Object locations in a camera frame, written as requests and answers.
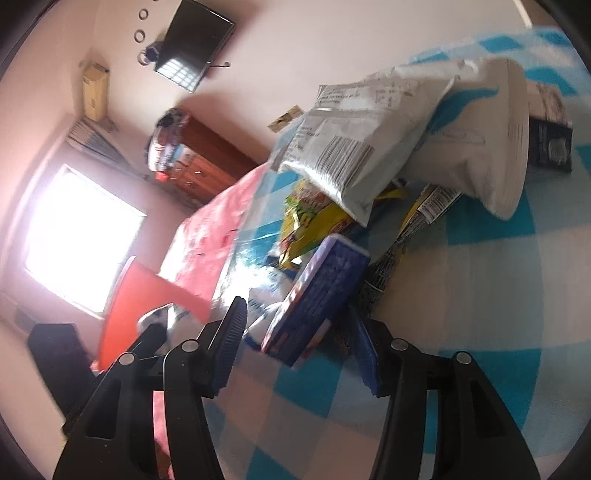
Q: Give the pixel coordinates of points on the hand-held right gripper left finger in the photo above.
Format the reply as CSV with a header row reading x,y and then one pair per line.
x,y
228,350

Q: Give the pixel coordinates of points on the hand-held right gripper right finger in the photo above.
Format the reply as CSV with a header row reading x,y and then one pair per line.
x,y
369,364

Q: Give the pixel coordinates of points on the blue cardboard box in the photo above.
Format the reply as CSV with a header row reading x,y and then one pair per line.
x,y
318,295

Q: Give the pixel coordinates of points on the red plastic bin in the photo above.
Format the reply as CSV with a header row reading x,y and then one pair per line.
x,y
138,295

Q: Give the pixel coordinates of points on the dark box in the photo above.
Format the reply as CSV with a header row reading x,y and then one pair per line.
x,y
551,138

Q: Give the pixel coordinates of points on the white blue wrapper in bin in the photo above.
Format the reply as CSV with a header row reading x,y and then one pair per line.
x,y
180,323

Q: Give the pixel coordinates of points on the white blue plastic wrapper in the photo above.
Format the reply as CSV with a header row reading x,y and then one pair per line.
x,y
268,295

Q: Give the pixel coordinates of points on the pink bedsheet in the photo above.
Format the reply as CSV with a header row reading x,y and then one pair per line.
x,y
203,244

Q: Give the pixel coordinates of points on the bright window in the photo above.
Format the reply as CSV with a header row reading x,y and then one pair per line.
x,y
78,240

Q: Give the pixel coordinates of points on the blue checked blanket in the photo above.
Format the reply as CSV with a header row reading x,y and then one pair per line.
x,y
485,300

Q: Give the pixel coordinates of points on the black yellow barcode wrapper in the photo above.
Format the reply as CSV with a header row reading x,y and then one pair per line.
x,y
406,230

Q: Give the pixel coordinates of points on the yellow snack packet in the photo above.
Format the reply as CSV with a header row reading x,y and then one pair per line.
x,y
314,217

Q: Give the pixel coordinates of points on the small red object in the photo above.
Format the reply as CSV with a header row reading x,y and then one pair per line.
x,y
162,176

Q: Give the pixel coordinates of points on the brown wooden cabinet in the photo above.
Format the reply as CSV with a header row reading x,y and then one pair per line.
x,y
212,161

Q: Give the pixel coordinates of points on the pile of clothes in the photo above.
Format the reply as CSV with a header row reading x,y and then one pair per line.
x,y
164,143

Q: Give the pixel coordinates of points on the grey striped curtain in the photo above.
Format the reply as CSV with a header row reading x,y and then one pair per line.
x,y
101,143

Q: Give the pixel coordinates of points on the white plastic barcode packet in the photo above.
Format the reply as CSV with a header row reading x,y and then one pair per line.
x,y
360,138

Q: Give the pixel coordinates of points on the large white pillow bag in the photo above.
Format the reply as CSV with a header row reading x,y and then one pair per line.
x,y
494,138

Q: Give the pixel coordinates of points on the wall radiator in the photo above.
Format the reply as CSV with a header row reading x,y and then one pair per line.
x,y
14,316

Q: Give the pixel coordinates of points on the wall socket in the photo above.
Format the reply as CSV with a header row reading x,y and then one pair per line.
x,y
285,118

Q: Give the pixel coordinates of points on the yellow wall box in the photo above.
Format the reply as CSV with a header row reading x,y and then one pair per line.
x,y
94,90

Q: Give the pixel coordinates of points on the dark wall device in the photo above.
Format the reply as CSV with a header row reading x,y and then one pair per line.
x,y
153,50

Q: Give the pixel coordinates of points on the black wall television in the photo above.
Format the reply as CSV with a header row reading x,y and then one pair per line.
x,y
194,41

